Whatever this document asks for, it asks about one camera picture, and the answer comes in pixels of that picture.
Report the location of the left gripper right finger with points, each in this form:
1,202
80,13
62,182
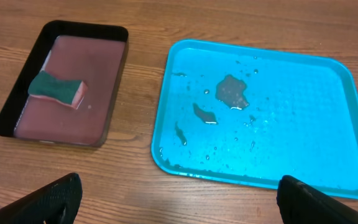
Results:
300,203

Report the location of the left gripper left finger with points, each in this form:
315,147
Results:
57,202

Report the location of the green and pink sponge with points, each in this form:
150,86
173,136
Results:
69,93

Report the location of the teal plastic serving tray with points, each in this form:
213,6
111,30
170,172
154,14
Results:
249,116

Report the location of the black tray with red liquid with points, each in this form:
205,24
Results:
67,50

